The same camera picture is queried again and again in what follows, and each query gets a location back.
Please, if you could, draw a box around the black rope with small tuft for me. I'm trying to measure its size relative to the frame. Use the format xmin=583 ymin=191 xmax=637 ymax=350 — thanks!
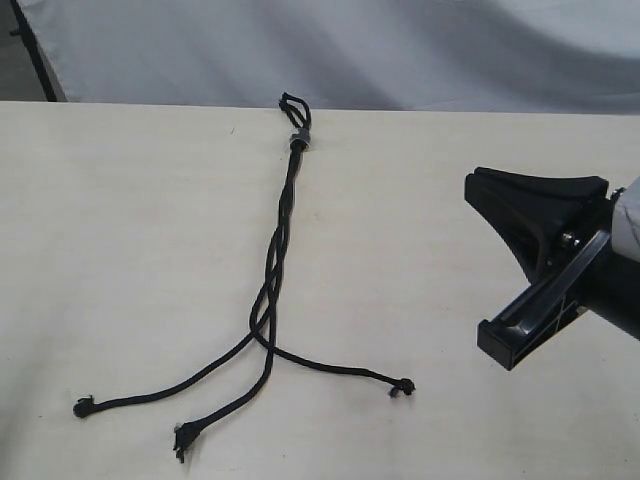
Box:
xmin=72 ymin=92 xmax=314 ymax=419

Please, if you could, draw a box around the black backdrop frame pole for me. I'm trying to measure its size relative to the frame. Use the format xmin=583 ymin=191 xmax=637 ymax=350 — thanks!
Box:
xmin=8 ymin=0 xmax=67 ymax=102

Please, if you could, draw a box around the black rope with knotted end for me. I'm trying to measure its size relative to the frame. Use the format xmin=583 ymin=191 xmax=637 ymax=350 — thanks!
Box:
xmin=249 ymin=92 xmax=416 ymax=400

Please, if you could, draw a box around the grey cable clamp bracket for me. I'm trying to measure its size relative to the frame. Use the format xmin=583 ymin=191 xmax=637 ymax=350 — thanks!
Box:
xmin=289 ymin=128 xmax=311 ymax=151

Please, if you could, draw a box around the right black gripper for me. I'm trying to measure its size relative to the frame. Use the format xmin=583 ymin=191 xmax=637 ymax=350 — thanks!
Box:
xmin=464 ymin=167 xmax=639 ymax=371

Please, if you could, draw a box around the grey fabric backdrop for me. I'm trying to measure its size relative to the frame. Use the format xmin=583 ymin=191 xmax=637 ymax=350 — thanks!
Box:
xmin=21 ymin=1 xmax=639 ymax=114

